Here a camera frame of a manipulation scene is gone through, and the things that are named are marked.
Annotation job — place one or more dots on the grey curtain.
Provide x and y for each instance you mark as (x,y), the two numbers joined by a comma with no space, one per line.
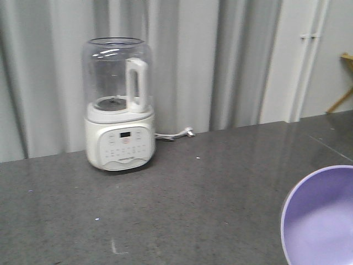
(217,64)

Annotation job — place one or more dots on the wooden stand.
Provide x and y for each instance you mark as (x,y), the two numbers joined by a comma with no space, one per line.
(345,88)

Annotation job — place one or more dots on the white blender with clear jar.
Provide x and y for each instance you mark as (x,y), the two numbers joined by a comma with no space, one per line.
(119,114)

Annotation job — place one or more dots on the purple bowl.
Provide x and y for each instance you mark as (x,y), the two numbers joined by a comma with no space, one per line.
(316,218)

